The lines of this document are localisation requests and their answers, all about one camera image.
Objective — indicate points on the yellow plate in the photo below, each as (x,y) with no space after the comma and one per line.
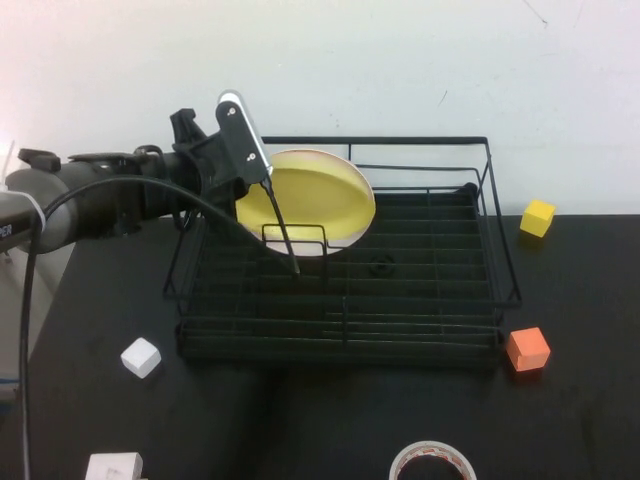
(320,195)

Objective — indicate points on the pink plate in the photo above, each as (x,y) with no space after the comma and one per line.
(350,240)

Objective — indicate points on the orange cube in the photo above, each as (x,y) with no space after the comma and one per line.
(527,350)

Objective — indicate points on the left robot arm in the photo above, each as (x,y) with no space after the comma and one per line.
(75,210)

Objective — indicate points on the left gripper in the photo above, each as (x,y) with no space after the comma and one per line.
(215,165)

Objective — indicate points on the white rectangular block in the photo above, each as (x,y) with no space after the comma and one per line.
(111,467)

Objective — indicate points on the white tape roll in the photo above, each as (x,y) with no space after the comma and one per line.
(400,457)

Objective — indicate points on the white cube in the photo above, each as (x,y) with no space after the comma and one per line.
(141,357)

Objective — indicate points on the yellow cube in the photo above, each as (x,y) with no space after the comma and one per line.
(537,220)

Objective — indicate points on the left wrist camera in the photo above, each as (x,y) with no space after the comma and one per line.
(242,135)

